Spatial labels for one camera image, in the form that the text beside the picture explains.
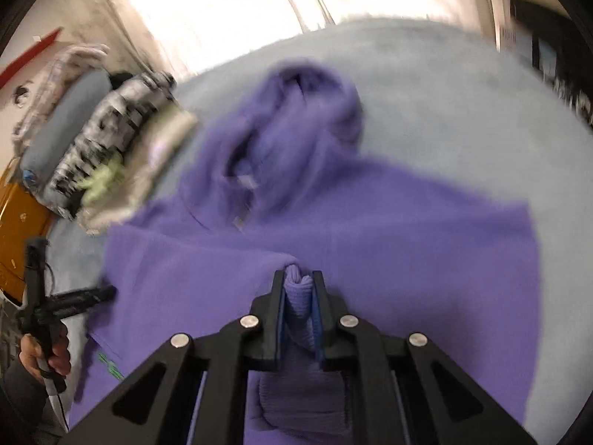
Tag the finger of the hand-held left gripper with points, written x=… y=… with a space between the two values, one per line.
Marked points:
x=85 y=300

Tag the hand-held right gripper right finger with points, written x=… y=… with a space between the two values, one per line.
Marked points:
x=333 y=333

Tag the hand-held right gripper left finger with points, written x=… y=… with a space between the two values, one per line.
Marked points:
x=259 y=333

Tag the purple zip hoodie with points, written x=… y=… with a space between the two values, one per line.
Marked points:
x=394 y=241

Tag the person's left forearm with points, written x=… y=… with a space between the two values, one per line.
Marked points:
x=23 y=408

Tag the person's left hand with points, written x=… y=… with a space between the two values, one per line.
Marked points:
x=30 y=352

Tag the wooden bed headboard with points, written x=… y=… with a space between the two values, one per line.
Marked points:
x=23 y=231

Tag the pale green garment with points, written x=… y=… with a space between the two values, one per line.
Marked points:
x=102 y=181

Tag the grey-blue pillow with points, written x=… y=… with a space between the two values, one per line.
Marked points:
x=65 y=116

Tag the black white patterned garment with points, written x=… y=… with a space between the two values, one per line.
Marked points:
x=111 y=125

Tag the black cloth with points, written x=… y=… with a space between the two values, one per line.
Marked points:
x=121 y=78

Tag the floral patterned quilt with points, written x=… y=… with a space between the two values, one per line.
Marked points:
x=65 y=58

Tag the grey-blue bed blanket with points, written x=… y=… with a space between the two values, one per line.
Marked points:
x=440 y=102

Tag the sheer floral curtain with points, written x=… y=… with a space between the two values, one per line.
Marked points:
x=231 y=4

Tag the cartoon face wall sticker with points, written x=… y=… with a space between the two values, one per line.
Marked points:
x=20 y=95

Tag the red wall sticker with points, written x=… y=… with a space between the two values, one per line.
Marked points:
x=32 y=58

